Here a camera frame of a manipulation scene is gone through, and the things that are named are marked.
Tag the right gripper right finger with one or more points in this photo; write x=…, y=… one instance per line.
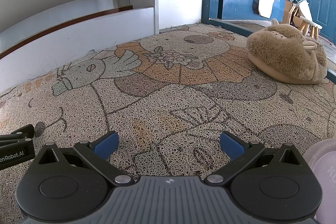
x=266, y=184

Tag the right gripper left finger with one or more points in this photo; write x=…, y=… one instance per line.
x=65, y=184

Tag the purple Kuromi slipper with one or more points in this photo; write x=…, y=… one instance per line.
x=321, y=159

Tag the brown fluffy animal slipper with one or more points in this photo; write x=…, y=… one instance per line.
x=285, y=54

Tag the cartoon patterned door mat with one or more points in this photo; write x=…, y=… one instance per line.
x=169, y=97

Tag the small wooden stool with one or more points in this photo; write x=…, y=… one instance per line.
x=307, y=23

